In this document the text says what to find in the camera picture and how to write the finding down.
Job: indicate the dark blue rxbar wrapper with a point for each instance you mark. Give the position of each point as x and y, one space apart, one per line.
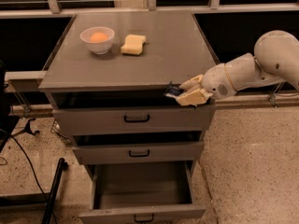
173 91

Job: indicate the white ceramic bowl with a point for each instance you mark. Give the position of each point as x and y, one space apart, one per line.
98 48

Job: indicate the grey top drawer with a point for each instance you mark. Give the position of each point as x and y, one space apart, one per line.
134 119

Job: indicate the grey drawer cabinet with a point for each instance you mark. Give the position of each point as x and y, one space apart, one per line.
174 52

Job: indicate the grey middle drawer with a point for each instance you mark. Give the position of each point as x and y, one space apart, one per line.
138 147

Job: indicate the black pole stand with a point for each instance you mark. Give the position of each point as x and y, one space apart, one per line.
61 166

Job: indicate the grey drawer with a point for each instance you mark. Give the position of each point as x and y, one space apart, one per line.
138 147
142 193
134 119

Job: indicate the black tripod foot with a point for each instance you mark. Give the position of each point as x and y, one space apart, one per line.
27 129

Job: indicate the metal window railing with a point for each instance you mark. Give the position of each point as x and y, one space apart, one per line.
149 6

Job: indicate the orange fruit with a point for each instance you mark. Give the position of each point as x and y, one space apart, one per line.
98 37

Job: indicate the yellow sponge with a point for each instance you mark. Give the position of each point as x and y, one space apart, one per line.
133 44

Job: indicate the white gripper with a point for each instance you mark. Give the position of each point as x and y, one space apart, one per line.
216 81

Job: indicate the grey bottom drawer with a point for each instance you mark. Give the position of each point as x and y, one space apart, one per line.
142 193

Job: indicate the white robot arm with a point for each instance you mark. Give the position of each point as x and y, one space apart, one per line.
275 59

